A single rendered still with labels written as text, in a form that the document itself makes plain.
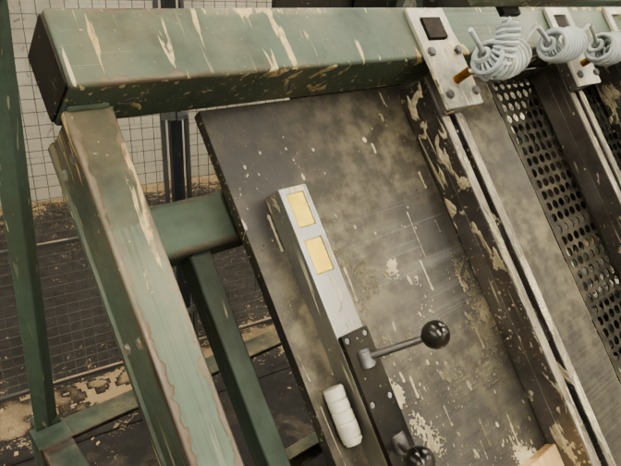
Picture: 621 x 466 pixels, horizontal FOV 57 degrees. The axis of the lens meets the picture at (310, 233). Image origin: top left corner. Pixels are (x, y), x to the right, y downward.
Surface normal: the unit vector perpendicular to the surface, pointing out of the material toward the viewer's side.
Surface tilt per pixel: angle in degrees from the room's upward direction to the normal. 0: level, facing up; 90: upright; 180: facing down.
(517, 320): 90
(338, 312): 51
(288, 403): 0
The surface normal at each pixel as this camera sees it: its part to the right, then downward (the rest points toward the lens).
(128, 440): 0.04, -0.91
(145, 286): 0.53, -0.30
